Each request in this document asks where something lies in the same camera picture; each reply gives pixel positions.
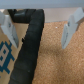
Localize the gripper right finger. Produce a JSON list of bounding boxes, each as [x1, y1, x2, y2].
[[61, 7, 84, 51]]

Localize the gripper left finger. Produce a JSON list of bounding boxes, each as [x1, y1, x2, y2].
[[0, 9, 20, 49]]

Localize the wooden drawer box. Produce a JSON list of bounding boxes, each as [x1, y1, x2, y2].
[[0, 18, 32, 84]]

